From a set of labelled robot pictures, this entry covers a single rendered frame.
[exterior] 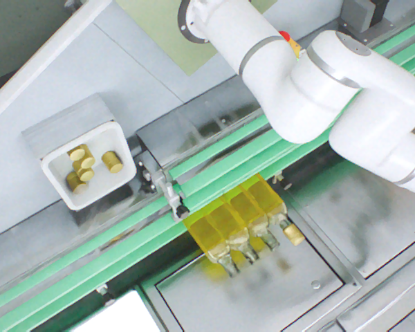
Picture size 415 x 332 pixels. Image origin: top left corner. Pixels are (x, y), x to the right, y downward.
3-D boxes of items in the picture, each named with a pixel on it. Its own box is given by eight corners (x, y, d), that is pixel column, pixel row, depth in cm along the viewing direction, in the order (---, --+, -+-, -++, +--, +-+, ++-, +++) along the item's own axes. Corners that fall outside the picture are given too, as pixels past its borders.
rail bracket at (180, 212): (157, 199, 114) (184, 238, 108) (146, 164, 99) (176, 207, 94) (167, 193, 115) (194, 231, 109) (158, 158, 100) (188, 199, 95)
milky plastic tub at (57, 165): (58, 187, 109) (73, 214, 105) (20, 133, 90) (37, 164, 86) (122, 150, 113) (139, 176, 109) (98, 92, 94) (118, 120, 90)
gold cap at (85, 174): (70, 162, 103) (78, 176, 101) (84, 154, 104) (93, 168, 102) (74, 170, 106) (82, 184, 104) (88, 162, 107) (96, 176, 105)
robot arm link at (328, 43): (391, 194, 73) (471, 120, 64) (263, 128, 68) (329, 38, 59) (380, 158, 81) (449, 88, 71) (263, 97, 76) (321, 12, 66)
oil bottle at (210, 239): (169, 204, 121) (214, 269, 111) (166, 194, 116) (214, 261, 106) (187, 193, 122) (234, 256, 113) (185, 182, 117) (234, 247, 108)
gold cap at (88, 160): (70, 149, 99) (79, 162, 97) (84, 141, 100) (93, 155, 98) (75, 158, 102) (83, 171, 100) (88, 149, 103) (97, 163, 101)
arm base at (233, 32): (161, 12, 77) (207, 70, 70) (211, -50, 73) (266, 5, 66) (210, 45, 90) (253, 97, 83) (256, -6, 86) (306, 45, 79)
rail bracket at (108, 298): (84, 270, 122) (108, 312, 116) (77, 261, 116) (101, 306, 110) (98, 261, 123) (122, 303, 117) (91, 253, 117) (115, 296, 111)
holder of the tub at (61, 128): (65, 194, 114) (78, 218, 111) (21, 131, 90) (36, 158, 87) (124, 160, 118) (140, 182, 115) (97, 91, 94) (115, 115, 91)
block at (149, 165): (141, 176, 115) (155, 196, 112) (134, 155, 107) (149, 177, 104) (153, 169, 116) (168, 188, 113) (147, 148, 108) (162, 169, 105)
